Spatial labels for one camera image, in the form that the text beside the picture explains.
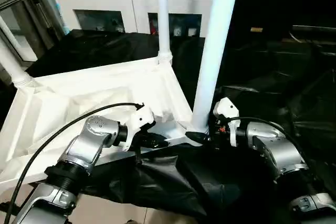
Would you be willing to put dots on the grey metal stand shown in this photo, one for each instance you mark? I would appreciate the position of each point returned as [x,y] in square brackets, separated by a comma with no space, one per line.
[23,9]

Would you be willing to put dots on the white plastic table top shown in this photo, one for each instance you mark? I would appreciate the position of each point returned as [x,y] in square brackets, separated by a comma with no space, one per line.
[79,93]

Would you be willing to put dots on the black plastic mat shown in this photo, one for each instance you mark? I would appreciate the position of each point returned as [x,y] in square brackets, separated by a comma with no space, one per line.
[283,87]

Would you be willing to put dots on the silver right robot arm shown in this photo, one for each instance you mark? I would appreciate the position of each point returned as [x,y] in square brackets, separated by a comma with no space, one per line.
[275,148]

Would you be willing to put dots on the white plastic table leg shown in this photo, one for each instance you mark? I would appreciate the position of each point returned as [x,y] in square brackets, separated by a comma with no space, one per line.
[164,14]
[11,66]
[215,51]

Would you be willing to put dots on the black bench with silver rail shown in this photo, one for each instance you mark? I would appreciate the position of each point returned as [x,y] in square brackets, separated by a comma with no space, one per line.
[315,35]

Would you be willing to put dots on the small yellow label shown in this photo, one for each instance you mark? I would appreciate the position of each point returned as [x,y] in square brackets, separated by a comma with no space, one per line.
[256,29]

